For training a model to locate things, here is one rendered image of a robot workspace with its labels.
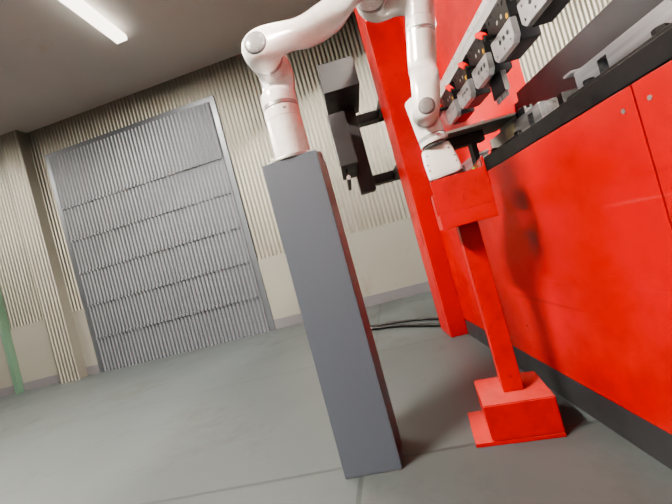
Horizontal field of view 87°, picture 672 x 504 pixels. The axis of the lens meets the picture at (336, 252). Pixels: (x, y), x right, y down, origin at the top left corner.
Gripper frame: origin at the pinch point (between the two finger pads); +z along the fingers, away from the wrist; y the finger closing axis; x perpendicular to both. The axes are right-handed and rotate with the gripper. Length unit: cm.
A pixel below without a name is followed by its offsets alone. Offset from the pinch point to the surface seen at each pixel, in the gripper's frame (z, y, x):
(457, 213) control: 6.8, 1.3, 4.9
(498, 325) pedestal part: 43.7, 0.9, -2.2
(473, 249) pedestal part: 18.9, -0.1, -2.1
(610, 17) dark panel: -45, -83, -48
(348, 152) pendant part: -59, 38, -119
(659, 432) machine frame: 70, -21, 22
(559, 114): -6.8, -26.8, 19.2
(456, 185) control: -1.1, -1.2, 4.9
